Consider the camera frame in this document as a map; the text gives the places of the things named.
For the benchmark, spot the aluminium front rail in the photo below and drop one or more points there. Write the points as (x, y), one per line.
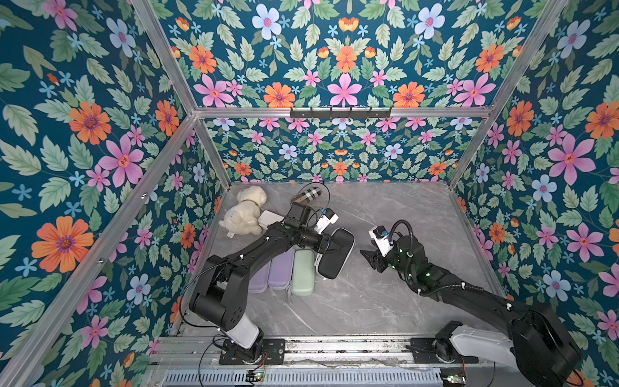
(329, 350)

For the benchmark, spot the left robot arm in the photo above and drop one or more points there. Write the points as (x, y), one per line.
(221, 293)

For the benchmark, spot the black hook rail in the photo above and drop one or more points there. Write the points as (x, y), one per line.
(340, 113)

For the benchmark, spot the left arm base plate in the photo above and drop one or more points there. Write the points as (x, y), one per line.
(265, 351)

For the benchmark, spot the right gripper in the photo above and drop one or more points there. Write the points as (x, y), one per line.
(379, 260)

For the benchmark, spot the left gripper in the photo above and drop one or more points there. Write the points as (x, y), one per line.
(321, 244)

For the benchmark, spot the white plush dog toy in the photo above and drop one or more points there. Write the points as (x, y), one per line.
(243, 218)

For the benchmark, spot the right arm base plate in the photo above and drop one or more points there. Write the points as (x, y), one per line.
(429, 350)

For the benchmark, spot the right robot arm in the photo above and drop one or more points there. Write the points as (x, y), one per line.
(538, 342)

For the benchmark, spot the white closed umbrella case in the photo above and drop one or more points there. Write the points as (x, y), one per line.
(268, 218)

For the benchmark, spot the mint green zippered case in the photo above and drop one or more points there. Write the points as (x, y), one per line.
(303, 276)

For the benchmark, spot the beige case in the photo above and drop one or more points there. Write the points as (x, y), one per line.
(330, 266)

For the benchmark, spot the plaid folded umbrella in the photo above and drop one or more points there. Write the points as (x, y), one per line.
(307, 195)

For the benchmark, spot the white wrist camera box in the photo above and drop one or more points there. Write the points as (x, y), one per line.
(381, 239)

